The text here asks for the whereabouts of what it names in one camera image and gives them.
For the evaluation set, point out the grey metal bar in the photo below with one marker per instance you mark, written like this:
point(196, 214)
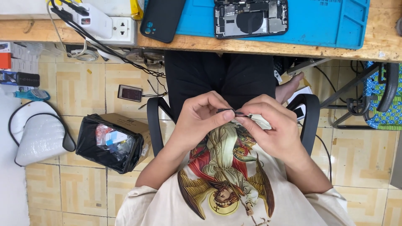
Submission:
point(306, 65)

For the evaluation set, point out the blue silicone repair mat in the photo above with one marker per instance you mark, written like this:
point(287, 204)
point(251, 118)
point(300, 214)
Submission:
point(314, 22)

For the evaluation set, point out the white bubble wrap bag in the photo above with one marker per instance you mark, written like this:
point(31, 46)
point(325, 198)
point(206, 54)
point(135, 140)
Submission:
point(40, 138)

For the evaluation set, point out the opened black smartphone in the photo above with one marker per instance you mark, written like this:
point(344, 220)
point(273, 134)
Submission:
point(251, 18)

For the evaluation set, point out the phone with dark screen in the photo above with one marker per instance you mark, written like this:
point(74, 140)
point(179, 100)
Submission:
point(130, 93)

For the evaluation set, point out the orange box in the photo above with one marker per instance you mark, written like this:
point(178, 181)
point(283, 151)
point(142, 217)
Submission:
point(4, 60)

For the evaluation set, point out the black trousers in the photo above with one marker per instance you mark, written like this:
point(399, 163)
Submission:
point(219, 75)

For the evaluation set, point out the white charger block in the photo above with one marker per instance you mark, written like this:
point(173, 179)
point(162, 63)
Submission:
point(95, 22)

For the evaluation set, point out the yellow packet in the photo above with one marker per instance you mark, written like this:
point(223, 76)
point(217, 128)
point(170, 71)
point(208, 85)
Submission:
point(137, 8)

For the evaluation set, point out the blue green woven chair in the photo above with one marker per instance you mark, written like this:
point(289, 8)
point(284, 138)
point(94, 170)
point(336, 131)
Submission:
point(384, 103)

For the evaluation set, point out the cardboard bin with black bag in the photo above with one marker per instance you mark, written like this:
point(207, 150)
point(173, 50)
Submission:
point(113, 144)

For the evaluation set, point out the black phone case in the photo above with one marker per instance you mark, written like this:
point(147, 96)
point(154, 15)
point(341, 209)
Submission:
point(160, 20)

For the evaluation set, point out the black and blue box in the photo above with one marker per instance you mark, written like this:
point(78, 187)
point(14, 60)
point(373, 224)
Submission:
point(18, 78)

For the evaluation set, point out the white patterned box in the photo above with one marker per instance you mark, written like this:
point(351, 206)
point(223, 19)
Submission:
point(26, 58)

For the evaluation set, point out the black plug adapter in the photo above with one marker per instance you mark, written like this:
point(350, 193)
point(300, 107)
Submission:
point(70, 9)

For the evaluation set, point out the person's left hand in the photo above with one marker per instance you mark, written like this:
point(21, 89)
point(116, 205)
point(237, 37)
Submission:
point(194, 125)

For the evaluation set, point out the blue spray bottle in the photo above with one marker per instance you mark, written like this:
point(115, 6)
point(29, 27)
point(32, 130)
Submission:
point(33, 94)

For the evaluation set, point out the person's bare foot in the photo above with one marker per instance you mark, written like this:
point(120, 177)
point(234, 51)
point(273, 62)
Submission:
point(287, 89)

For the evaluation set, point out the grey metal device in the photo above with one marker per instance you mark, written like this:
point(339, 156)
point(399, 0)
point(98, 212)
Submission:
point(146, 58)

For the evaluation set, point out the white power strip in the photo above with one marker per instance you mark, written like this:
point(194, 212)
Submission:
point(124, 31)

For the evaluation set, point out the black office chair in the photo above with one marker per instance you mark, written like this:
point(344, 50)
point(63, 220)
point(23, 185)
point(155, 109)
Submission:
point(154, 122)

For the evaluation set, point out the person's right hand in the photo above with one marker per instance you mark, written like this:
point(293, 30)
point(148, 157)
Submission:
point(276, 135)

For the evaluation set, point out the beige printed t-shirt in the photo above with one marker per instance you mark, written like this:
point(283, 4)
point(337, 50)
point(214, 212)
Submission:
point(232, 191)

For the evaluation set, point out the grey round object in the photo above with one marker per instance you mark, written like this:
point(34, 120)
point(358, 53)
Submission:
point(399, 26)

